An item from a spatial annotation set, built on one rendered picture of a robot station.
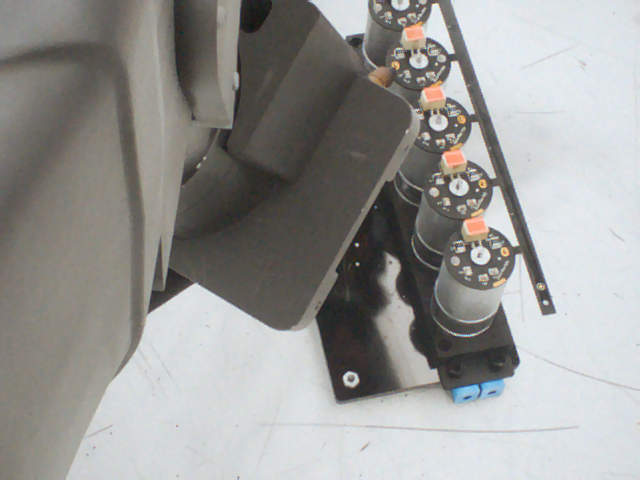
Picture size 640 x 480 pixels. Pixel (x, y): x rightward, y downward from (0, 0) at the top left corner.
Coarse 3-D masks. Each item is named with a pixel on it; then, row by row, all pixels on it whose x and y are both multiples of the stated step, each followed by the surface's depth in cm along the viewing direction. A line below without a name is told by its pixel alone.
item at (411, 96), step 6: (414, 54) 49; (414, 60) 49; (426, 60) 49; (396, 66) 49; (414, 66) 49; (420, 66) 49; (426, 66) 49; (396, 84) 49; (444, 84) 49; (396, 90) 49; (402, 90) 49; (408, 90) 49; (414, 90) 49; (444, 90) 50; (402, 96) 49; (408, 96) 49; (414, 96) 49; (420, 96) 49; (408, 102) 49
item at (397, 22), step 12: (372, 0) 50; (384, 0) 50; (408, 0) 50; (372, 12) 50; (384, 12) 50; (396, 12) 50; (408, 12) 50; (420, 12) 50; (384, 24) 50; (396, 24) 50; (408, 24) 50; (420, 24) 50
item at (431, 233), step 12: (456, 180) 47; (456, 192) 46; (468, 192) 47; (420, 204) 48; (420, 216) 48; (432, 216) 47; (480, 216) 46; (420, 228) 48; (432, 228) 47; (444, 228) 47; (456, 228) 47; (420, 240) 49; (432, 240) 48; (444, 240) 48; (420, 252) 49; (432, 252) 49; (432, 264) 49
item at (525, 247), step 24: (432, 0) 50; (456, 24) 50; (456, 48) 49; (480, 96) 48; (480, 120) 48; (504, 168) 47; (504, 192) 47; (528, 240) 46; (528, 264) 45; (552, 312) 44
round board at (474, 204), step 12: (432, 168) 47; (468, 168) 47; (480, 168) 47; (432, 180) 47; (444, 180) 47; (468, 180) 47; (444, 192) 46; (480, 192) 46; (492, 192) 46; (432, 204) 46; (444, 204) 46; (456, 204) 46; (468, 204) 46; (480, 204) 46; (444, 216) 46; (456, 216) 46; (468, 216) 46
